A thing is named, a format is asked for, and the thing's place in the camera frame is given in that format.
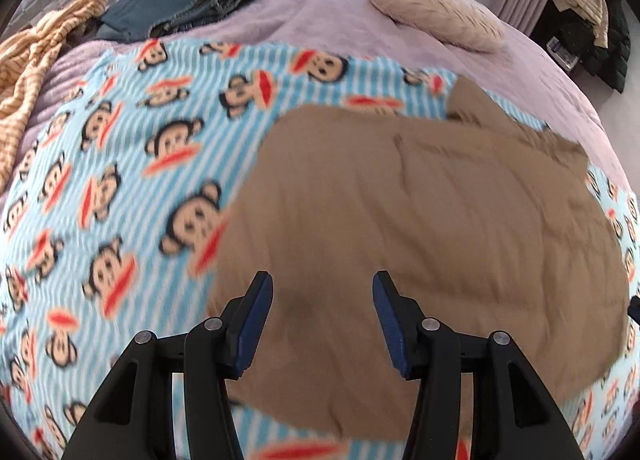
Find cream puffer jacket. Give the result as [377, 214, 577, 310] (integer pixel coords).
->
[552, 0, 610, 48]

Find round cream knitted cushion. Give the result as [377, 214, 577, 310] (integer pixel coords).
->
[367, 0, 506, 52]

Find small grey device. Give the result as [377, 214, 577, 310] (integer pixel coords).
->
[547, 37, 581, 73]

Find tan padded jacket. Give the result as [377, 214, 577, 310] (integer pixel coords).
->
[207, 77, 630, 441]

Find folded blue jeans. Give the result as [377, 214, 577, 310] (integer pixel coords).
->
[95, 0, 260, 43]

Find yellow striped cloth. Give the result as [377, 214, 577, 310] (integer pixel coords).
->
[0, 0, 113, 191]

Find blue striped monkey print blanket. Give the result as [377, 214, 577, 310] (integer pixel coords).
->
[0, 37, 640, 460]

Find purple bed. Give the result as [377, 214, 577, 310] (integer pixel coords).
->
[0, 0, 631, 191]

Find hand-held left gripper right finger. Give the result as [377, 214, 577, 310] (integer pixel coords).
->
[372, 270, 586, 460]

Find black puffer coat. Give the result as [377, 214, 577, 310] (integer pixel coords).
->
[575, 0, 632, 93]

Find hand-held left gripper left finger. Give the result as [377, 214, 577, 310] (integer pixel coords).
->
[60, 270, 275, 460]

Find black hanging garment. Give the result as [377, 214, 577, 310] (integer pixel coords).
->
[550, 5, 601, 76]

